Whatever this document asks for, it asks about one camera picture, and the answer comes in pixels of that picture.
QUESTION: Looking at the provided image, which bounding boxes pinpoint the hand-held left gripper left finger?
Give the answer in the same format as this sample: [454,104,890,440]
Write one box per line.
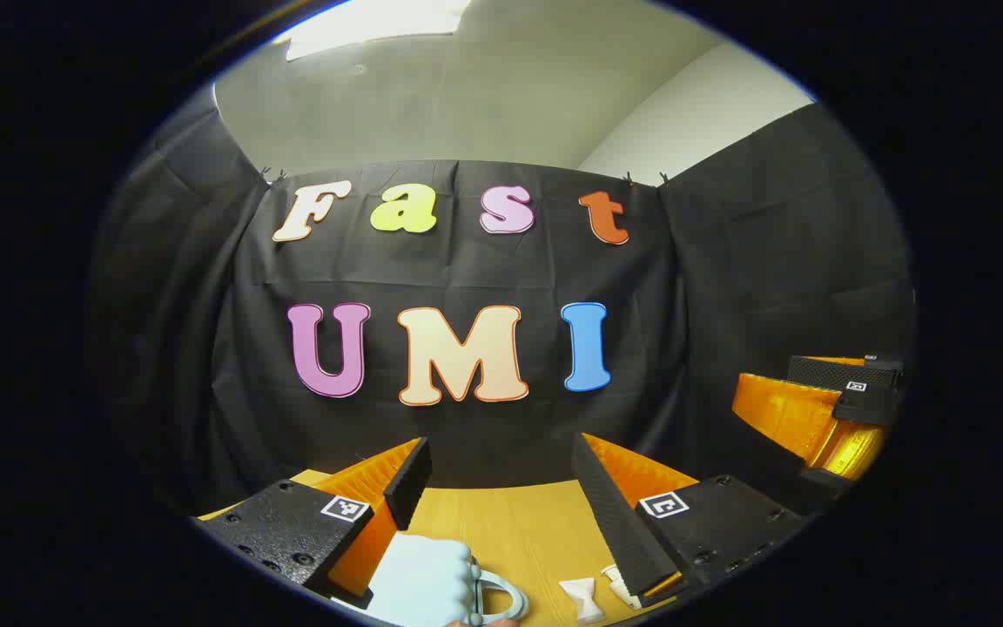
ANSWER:
[192,437,433,610]

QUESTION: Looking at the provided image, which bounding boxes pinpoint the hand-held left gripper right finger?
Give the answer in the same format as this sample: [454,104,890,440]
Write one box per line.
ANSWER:
[571,432,807,610]

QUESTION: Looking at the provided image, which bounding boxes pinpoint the white squeeze tube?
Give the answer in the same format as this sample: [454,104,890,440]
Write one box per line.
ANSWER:
[558,577,607,624]

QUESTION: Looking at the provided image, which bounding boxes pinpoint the black backdrop cloth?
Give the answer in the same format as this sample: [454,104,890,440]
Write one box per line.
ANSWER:
[88,83,919,523]

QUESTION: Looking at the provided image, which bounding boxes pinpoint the ceiling light panel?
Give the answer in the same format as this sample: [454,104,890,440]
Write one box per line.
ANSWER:
[273,0,472,62]

